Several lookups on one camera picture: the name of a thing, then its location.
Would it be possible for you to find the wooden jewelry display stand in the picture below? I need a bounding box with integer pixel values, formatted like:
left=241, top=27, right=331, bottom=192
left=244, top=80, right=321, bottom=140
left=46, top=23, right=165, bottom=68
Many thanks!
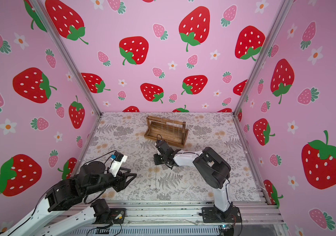
left=144, top=116, right=189, bottom=148

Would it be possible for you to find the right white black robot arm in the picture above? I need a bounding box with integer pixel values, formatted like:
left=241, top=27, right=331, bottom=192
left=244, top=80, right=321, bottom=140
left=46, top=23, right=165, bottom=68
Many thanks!
left=154, top=140, right=232, bottom=212

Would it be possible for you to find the silver chain necklace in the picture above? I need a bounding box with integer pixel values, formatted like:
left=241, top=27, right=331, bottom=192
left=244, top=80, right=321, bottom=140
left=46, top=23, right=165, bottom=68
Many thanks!
left=148, top=164, right=158, bottom=192

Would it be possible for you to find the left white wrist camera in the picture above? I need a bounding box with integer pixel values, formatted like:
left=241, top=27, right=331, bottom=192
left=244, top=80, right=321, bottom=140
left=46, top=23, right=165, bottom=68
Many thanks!
left=108, top=151, right=128, bottom=177

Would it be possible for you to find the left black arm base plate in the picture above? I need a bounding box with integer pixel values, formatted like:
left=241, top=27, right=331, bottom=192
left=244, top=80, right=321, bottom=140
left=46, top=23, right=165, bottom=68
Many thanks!
left=95, top=208, right=126, bottom=224

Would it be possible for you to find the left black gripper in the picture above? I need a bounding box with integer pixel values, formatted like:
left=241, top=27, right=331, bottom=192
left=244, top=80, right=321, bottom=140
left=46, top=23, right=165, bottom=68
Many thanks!
left=83, top=167, right=138, bottom=198

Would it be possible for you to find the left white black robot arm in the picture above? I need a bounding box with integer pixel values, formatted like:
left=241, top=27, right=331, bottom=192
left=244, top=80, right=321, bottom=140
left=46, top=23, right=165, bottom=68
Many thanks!
left=0, top=161, right=137, bottom=236

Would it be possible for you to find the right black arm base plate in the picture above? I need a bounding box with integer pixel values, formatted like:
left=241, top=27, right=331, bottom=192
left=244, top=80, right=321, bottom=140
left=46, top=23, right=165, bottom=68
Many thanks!
left=199, top=206, right=242, bottom=224

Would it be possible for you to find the aluminium rail frame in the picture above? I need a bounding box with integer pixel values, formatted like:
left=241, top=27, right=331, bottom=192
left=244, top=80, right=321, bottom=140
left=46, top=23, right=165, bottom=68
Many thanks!
left=69, top=200, right=290, bottom=236

